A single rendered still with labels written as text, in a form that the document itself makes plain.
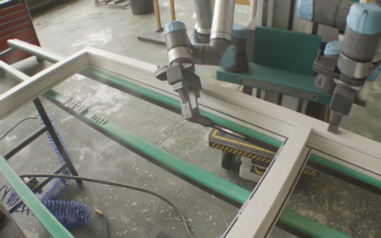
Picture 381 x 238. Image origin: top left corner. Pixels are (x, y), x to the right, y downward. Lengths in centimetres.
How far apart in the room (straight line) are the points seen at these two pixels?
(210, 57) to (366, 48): 51
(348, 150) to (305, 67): 75
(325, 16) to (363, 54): 15
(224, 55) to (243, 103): 19
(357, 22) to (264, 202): 41
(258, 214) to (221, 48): 56
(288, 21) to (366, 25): 89
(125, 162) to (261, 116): 134
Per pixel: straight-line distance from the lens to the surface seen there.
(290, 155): 65
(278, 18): 144
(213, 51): 89
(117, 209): 172
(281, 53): 141
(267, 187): 58
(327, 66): 64
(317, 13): 70
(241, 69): 136
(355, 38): 59
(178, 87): 73
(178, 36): 83
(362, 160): 77
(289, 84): 131
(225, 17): 93
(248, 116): 80
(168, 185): 174
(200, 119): 73
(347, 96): 62
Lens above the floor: 140
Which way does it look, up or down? 40 degrees down
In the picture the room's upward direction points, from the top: 5 degrees counter-clockwise
